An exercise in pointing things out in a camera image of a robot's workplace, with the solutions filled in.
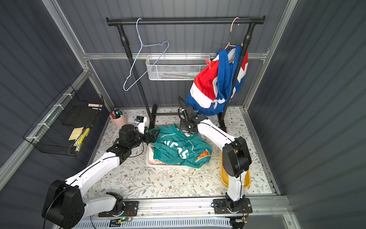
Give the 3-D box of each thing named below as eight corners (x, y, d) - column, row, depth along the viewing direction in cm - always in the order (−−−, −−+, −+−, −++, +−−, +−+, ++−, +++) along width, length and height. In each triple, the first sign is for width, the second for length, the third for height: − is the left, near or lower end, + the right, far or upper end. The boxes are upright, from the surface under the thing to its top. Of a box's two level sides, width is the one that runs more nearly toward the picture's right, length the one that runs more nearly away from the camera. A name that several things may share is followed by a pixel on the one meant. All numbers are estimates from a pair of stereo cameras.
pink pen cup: (115, 129, 109) (108, 117, 99) (119, 121, 115) (112, 109, 104) (125, 129, 109) (119, 117, 99) (128, 121, 115) (122, 109, 104)
